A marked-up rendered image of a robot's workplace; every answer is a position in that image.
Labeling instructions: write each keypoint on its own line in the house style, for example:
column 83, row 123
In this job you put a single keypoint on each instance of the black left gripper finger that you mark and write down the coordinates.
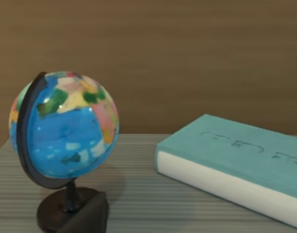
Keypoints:
column 90, row 213

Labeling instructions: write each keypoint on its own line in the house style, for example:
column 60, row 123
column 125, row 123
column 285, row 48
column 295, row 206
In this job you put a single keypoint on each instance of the blue globe on black stand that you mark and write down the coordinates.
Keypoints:
column 66, row 136

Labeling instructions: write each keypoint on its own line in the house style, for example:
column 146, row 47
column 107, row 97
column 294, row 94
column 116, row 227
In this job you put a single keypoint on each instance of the teal hardcover book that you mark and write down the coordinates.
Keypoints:
column 235, row 155

